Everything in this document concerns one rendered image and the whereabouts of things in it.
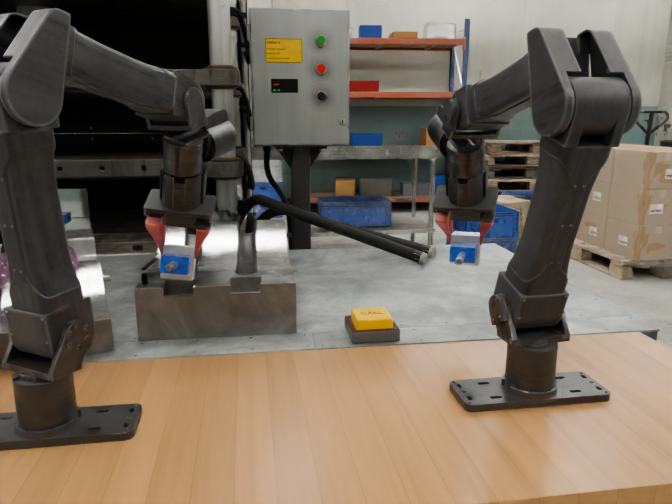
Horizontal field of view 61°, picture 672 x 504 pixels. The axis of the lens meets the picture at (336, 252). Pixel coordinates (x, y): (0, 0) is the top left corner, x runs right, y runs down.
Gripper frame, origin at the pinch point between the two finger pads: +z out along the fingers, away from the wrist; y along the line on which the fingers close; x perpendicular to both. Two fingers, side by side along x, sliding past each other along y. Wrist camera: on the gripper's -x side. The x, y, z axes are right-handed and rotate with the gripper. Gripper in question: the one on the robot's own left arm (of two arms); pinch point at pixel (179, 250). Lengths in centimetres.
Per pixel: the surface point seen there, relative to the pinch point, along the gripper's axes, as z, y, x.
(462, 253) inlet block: -6.2, -46.4, 1.1
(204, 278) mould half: 5.7, -4.1, -0.8
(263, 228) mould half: 9.5, -13.7, -26.2
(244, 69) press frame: 13, -2, -155
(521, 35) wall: 59, -329, -670
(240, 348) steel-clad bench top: 9.9, -11.4, 11.1
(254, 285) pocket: 6.1, -12.7, -0.8
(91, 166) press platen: 24, 36, -75
